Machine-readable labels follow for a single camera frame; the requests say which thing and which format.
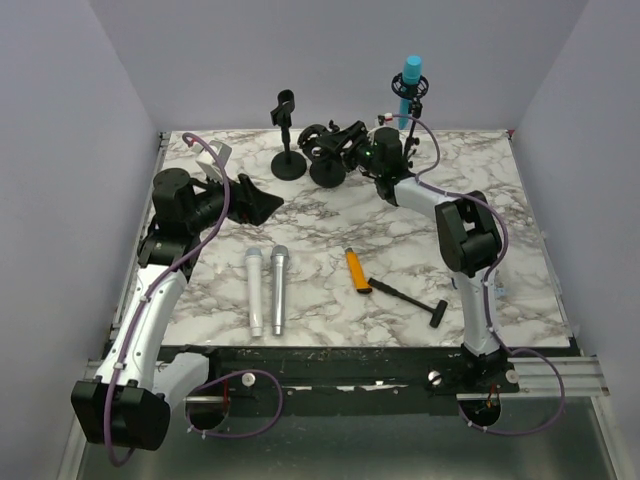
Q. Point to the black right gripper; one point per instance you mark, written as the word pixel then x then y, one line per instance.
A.
pixel 357 133

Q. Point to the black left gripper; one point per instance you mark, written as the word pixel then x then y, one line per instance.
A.
pixel 250 204

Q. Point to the black shock-mount round-base stand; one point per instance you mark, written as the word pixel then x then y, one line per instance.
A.
pixel 326 170

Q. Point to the white microphone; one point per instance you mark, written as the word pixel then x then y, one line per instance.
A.
pixel 253 265

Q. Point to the grey silver microphone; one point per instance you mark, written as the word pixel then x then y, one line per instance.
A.
pixel 279 266

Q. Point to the black clip microphone stand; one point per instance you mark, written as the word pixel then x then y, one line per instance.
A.
pixel 286 165

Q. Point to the black tripod microphone stand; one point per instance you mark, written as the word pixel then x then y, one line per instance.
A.
pixel 414 95

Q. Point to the cyan blue microphone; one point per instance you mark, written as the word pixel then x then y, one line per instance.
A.
pixel 411 75

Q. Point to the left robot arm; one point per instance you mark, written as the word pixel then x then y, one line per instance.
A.
pixel 130 400

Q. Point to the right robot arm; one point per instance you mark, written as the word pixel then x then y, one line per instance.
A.
pixel 472 239

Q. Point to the orange utility knife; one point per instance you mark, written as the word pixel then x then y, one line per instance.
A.
pixel 359 280

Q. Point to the black hammer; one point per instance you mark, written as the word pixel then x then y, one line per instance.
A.
pixel 437 312

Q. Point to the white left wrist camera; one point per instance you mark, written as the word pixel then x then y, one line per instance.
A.
pixel 212 166

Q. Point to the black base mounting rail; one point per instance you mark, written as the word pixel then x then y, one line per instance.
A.
pixel 332 381

